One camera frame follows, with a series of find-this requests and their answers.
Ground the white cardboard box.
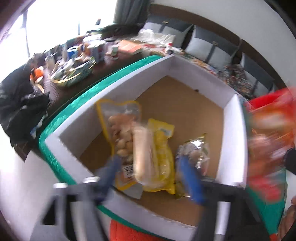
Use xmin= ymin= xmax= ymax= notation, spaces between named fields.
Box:
xmin=39 ymin=54 xmax=248 ymax=240

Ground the grey cushion left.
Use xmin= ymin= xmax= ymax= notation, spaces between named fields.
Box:
xmin=143 ymin=14 xmax=193 ymax=48

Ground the red yellow snack bag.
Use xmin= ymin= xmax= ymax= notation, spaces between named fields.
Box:
xmin=244 ymin=88 xmax=295 ymax=202

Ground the woven basket with items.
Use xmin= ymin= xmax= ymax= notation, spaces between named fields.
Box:
xmin=48 ymin=57 xmax=96 ymax=87

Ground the yellow clear nut bag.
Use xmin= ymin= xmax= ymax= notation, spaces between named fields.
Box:
xmin=96 ymin=99 xmax=142 ymax=191

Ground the grey cushion right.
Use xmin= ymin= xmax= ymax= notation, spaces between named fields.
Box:
xmin=240 ymin=53 xmax=277 ymax=97

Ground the grey cushion middle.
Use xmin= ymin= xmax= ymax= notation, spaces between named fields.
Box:
xmin=185 ymin=25 xmax=238 ymax=70

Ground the floral pillow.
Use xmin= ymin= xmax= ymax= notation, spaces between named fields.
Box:
xmin=219 ymin=64 xmax=254 ymax=100

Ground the grey cushion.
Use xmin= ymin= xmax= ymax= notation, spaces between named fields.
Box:
xmin=143 ymin=14 xmax=193 ymax=48
xmin=240 ymin=53 xmax=277 ymax=97
xmin=185 ymin=25 xmax=238 ymax=70

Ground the gold clear snack bag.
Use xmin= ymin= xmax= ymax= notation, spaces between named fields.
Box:
xmin=175 ymin=133 xmax=210 ymax=204

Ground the green satin tablecloth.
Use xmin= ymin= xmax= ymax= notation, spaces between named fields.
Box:
xmin=38 ymin=54 xmax=287 ymax=241

